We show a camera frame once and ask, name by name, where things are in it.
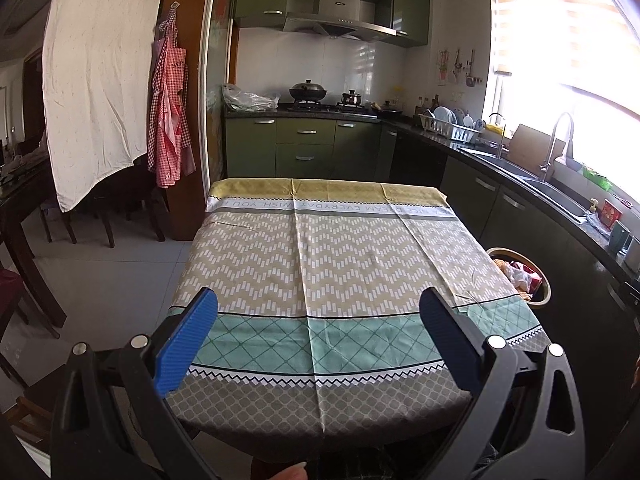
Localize person's left hand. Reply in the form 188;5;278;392
272;462;308;480

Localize red box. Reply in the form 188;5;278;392
600;199;623;231

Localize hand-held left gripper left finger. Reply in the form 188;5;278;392
50;287;223;480

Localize black wok with lid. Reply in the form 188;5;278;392
289;80;328;102

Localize black kitchen countertop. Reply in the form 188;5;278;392
224;102;640;281

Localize steel sink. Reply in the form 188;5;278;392
465;147;588;221

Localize green cloth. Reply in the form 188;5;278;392
582;162;613;191

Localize clear plastic bag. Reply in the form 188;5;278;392
222;84;280;112

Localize dark cabinets under sink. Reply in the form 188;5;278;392
392;130;640;361

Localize wooden door frame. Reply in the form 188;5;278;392
162;0;221;241

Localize white hanging sheet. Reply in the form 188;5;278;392
42;0;173;213

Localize crumpled white plastic wrapper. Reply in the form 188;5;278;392
502;261;532;292

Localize wooden cutting board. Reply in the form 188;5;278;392
509;124;556;176

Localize kitchen window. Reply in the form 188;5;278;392
487;0;640;196

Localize gas stove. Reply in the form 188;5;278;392
285;101;376;113

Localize red checked apron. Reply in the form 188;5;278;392
146;2;196;189

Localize green mug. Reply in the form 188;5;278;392
609;221;632;256

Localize green cabinets under stove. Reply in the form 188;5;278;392
224;117;401;181

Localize hanging kitchen utensils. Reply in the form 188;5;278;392
437;49;476;87

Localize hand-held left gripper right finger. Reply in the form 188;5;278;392
419;287;586;480

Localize tall steel faucet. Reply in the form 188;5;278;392
539;112;576;183

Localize steel range hood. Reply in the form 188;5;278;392
282;0;398;43

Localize dark wooden chair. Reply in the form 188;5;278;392
40;160;166;249

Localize dish rack with dishes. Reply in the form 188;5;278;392
417;106;483;143

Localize black bin with yellow rim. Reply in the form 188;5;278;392
486;247;553;308

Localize dark dining table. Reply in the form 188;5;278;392
0;160;68;328

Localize small steel faucet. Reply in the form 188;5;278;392
487;112;508;158

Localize patterned tablecloth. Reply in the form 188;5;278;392
165;177;546;463

